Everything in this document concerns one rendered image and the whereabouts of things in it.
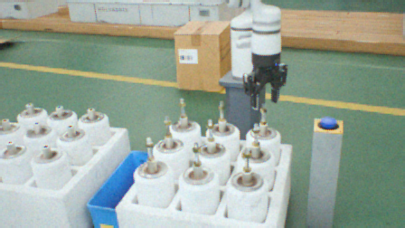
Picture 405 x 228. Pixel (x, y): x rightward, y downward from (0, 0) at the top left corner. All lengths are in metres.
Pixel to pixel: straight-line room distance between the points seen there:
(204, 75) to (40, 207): 1.18
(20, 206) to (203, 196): 0.53
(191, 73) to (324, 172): 1.17
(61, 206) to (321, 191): 0.69
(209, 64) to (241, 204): 1.22
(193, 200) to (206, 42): 1.19
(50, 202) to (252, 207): 0.53
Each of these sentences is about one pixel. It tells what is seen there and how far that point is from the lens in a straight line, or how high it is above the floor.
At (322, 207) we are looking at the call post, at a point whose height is 0.08.
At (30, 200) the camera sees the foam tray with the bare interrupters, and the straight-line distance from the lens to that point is 1.17.
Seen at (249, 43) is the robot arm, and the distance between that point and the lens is 1.05.
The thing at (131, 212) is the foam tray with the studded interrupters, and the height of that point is 0.18.
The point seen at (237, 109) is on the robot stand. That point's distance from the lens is 1.40.
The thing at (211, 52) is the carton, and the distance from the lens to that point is 2.01.
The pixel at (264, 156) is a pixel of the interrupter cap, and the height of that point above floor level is 0.25.
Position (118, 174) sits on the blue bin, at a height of 0.10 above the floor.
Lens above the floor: 0.79
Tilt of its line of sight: 26 degrees down
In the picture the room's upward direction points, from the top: 4 degrees counter-clockwise
